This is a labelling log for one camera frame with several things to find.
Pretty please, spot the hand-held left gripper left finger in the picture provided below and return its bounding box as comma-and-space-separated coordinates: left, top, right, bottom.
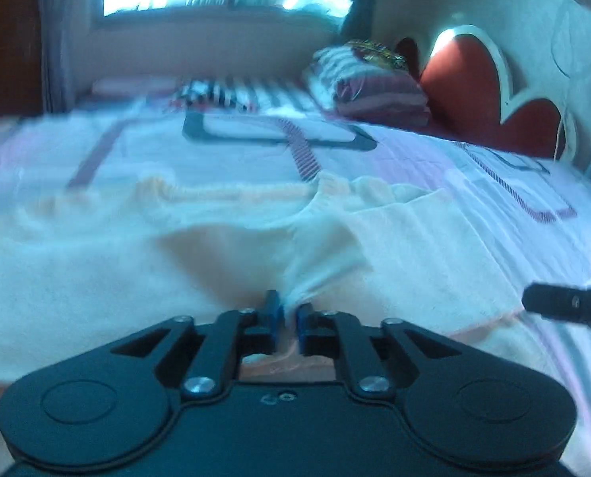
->
109, 290, 283, 401

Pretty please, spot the cream knit garment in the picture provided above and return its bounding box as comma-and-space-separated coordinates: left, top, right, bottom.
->
0, 173, 525, 386

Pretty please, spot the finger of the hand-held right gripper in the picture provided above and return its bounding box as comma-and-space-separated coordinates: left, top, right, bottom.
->
521, 281, 591, 330

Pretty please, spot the white red heart headboard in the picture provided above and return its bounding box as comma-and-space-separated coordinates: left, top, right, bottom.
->
372, 0, 591, 180

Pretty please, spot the brown wooden wardrobe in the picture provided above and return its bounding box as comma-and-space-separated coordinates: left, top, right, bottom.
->
0, 0, 45, 121

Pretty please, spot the grey curtain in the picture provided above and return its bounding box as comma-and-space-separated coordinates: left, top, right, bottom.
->
37, 0, 103, 110

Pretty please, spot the black white red striped cloth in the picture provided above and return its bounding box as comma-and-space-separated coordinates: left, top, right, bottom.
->
172, 78, 257, 111

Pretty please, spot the striped bed sheet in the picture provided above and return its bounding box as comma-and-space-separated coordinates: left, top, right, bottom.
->
173, 76, 323, 112

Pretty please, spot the gold patterned cloth item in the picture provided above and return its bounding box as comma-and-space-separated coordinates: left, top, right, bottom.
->
344, 39, 408, 71

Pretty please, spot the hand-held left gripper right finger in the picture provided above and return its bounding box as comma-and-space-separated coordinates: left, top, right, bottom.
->
295, 302, 463, 401

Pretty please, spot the folded striped blanket stack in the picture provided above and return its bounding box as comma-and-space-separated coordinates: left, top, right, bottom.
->
304, 44, 432, 128

